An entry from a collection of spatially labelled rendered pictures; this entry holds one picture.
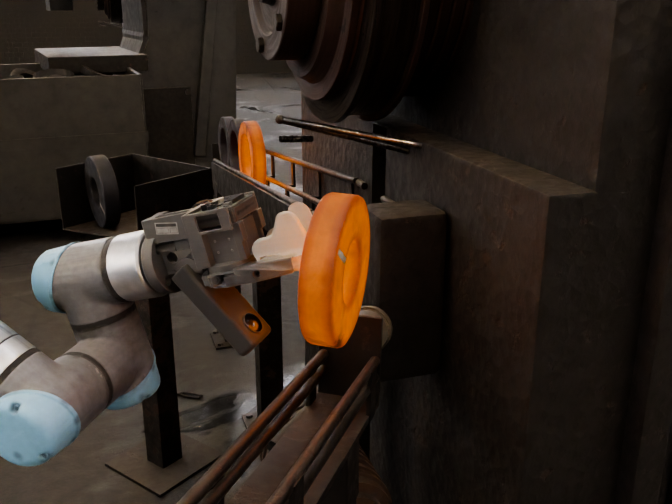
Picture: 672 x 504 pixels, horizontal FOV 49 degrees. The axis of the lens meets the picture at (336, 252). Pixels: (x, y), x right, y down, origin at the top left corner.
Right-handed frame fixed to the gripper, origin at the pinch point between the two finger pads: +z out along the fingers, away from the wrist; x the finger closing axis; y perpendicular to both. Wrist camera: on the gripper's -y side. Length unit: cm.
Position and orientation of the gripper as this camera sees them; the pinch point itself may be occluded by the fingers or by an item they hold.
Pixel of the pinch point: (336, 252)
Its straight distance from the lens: 74.2
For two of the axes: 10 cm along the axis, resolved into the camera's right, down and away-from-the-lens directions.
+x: 2.9, -3.1, 9.0
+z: 9.2, -1.5, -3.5
